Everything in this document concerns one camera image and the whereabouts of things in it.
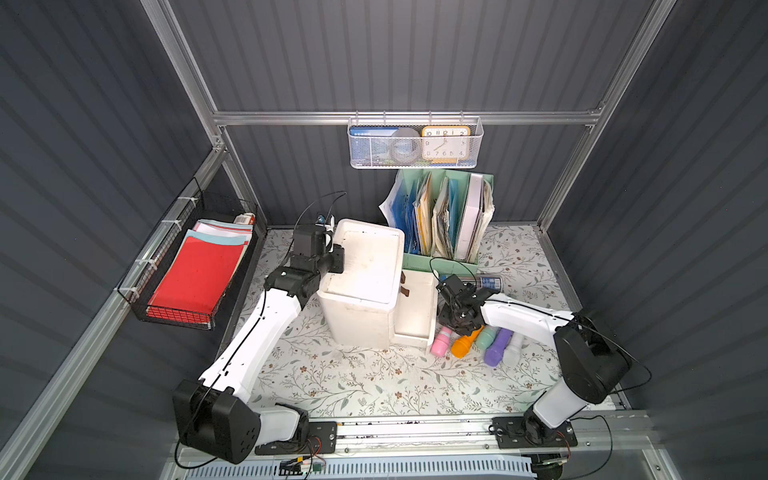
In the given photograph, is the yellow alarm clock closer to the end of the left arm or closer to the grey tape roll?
the grey tape roll

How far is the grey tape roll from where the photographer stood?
2.85 ft

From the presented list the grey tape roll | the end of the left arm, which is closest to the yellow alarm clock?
the grey tape roll
